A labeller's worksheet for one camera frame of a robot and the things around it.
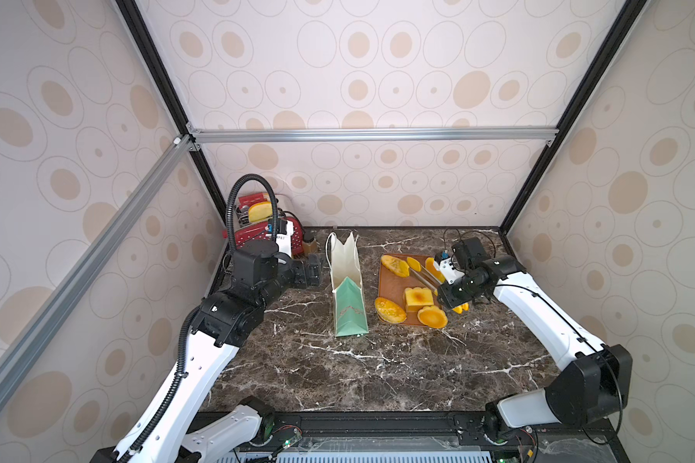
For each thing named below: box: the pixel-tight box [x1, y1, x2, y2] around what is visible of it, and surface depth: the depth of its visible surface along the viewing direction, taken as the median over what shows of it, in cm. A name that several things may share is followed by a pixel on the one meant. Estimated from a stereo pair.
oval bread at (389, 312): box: [374, 297, 408, 325], surface depth 92 cm
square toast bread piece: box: [404, 287, 435, 313], surface depth 95 cm
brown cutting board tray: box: [404, 255, 428, 327], surface depth 94 cm
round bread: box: [417, 305, 449, 329], surface depth 91 cm
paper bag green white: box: [327, 231, 369, 337], surface depth 85 cm
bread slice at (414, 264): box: [406, 256, 422, 273], surface depth 96 cm
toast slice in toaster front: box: [248, 201, 273, 223], surface depth 99 cm
